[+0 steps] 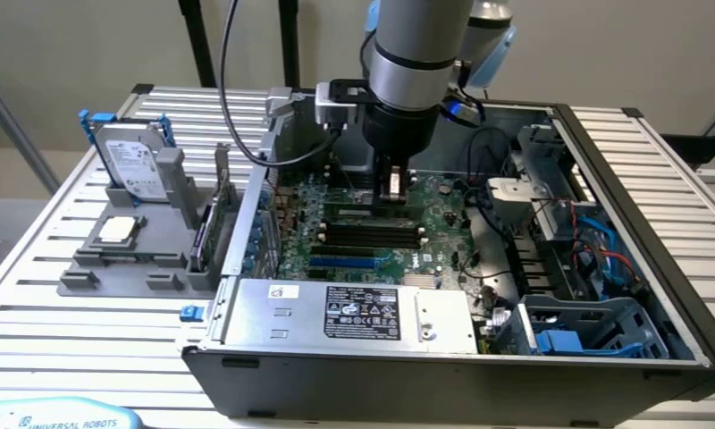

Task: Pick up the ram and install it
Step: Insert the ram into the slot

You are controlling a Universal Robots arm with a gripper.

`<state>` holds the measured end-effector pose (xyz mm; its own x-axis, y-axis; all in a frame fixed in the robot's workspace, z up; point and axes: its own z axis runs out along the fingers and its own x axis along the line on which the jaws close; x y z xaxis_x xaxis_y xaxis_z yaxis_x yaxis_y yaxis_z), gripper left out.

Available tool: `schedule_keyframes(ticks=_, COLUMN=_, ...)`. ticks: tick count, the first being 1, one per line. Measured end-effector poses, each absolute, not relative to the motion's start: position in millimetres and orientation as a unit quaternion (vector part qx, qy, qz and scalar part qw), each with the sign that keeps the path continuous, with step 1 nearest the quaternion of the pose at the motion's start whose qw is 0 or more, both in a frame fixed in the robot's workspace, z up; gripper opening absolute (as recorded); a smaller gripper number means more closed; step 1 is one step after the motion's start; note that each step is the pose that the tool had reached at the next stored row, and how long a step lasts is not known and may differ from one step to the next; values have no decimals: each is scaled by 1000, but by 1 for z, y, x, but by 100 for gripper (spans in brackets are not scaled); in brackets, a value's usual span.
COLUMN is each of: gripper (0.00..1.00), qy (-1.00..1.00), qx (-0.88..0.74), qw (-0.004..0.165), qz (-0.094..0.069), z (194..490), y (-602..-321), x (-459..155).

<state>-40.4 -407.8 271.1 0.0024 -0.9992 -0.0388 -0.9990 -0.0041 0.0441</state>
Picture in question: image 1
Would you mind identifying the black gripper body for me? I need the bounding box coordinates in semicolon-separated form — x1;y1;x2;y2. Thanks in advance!
360;103;441;169

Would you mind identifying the green RAM stick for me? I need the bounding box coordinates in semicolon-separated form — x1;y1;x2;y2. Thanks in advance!
322;200;410;219

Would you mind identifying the black RAM slot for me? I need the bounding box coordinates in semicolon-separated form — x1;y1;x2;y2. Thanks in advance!
322;217;422;232
321;224;422;241
320;231;422;250

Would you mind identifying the black connector with blue light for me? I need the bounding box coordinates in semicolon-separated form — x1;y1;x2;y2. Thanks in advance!
441;87;485;130

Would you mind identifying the green motherboard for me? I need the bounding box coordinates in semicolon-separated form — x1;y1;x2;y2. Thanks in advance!
265;164;486;290

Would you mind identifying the black rear fan shroud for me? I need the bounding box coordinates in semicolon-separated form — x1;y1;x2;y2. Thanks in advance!
265;87;338;170

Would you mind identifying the black expansion slot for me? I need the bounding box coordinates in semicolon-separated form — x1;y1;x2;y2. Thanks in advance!
306;244;377;260

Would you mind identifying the blue expansion slot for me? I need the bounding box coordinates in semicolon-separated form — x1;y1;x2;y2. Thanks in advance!
306;255;376;272

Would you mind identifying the silver chipset heatsink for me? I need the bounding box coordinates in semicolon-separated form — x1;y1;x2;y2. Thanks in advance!
400;273;442;290

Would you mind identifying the grey metal disk bay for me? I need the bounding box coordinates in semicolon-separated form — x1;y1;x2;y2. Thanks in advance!
485;123;603;297

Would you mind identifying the silver power supply unit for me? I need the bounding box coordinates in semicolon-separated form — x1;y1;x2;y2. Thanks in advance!
219;277;478;355

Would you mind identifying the grey parts rack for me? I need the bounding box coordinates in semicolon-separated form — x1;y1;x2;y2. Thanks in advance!
55;147;239;299

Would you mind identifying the silver hard disk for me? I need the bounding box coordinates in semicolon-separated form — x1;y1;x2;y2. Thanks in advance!
95;128;169;201

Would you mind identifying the silver CPU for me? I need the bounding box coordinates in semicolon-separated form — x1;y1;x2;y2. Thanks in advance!
93;215;149;246

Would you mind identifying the black open PC case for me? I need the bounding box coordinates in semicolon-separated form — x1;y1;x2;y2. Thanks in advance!
181;87;715;419

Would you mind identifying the blue plastic disk cage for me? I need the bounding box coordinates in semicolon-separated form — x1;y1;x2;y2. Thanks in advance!
490;293;673;359

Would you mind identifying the blue disk caddy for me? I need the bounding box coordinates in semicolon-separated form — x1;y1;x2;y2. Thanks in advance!
77;108;175;208

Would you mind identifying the grey metal pole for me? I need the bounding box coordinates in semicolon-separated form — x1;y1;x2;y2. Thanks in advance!
0;61;61;194

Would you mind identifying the blue Universal Robots joint cap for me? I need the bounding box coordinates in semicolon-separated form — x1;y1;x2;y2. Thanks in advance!
0;394;149;429

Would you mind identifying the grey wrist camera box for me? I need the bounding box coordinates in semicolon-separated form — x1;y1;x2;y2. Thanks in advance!
313;79;374;125

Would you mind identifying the black wire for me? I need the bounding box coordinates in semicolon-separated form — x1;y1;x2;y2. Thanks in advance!
464;126;517;182

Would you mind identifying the black stand post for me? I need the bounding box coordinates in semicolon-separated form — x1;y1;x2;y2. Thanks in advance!
175;0;217;88
276;0;304;88

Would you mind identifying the black camera cable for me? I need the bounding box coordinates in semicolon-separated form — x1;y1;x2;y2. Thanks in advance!
218;0;344;169

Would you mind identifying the graphics card with metal bracket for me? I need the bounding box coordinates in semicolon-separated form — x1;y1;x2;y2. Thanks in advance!
186;141;239;274

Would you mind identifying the blue wire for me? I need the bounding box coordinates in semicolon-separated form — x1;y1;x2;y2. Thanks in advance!
575;213;620;272

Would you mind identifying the red wire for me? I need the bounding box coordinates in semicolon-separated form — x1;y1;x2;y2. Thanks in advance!
571;240;639;290

